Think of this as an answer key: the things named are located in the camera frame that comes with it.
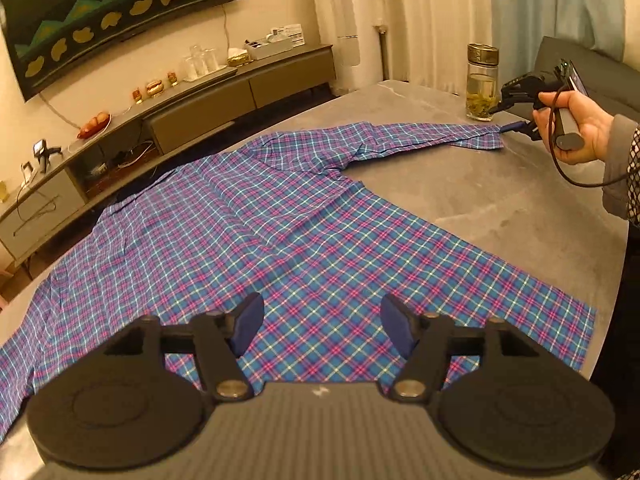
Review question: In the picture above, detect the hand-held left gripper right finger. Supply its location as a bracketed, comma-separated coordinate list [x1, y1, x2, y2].
[380, 294, 538, 403]

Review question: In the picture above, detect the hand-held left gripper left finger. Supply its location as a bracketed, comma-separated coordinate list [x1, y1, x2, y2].
[102, 292, 266, 402]

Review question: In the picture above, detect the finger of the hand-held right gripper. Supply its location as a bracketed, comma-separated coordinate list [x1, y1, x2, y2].
[501, 121, 538, 141]
[490, 91, 521, 113]

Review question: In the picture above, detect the blue pink plaid shirt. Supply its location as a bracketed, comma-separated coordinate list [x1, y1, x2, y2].
[0, 120, 598, 433]

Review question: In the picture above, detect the person's right forearm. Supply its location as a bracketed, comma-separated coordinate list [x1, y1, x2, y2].
[600, 114, 640, 223]

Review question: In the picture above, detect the person's right hand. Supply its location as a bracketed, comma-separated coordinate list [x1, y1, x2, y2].
[531, 89, 613, 166]

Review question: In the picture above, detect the glass tea bottle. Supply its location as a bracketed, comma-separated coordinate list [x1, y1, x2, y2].
[466, 43, 501, 122]

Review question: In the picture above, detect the dark grey chair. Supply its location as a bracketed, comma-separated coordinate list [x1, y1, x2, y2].
[534, 35, 640, 121]

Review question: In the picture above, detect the light blue curtain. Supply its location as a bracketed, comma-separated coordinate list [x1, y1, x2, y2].
[487, 0, 628, 63]

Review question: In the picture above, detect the beige curtain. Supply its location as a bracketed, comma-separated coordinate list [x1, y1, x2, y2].
[390, 0, 496, 86]

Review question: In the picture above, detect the lace-covered standing air conditioner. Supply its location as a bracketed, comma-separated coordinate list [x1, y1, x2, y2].
[306, 0, 386, 96]

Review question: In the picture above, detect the grey television cabinet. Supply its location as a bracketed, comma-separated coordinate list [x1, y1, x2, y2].
[0, 42, 335, 268]

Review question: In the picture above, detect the white printed card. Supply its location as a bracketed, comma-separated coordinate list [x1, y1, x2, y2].
[272, 24, 306, 46]

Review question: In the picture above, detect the white organizer tray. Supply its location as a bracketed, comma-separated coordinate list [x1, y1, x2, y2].
[244, 35, 293, 60]

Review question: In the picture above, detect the red fruit plate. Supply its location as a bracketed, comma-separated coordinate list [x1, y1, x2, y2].
[77, 111, 113, 141]

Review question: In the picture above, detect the set of clear glasses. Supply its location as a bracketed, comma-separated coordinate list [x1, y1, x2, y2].
[181, 44, 221, 83]

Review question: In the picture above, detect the black handheld device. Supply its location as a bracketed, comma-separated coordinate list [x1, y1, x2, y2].
[32, 141, 63, 173]

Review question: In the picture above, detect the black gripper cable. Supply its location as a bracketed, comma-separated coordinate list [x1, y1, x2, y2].
[547, 102, 608, 190]

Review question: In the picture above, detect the wall-mounted television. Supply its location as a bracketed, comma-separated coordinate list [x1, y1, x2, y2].
[0, 0, 249, 103]

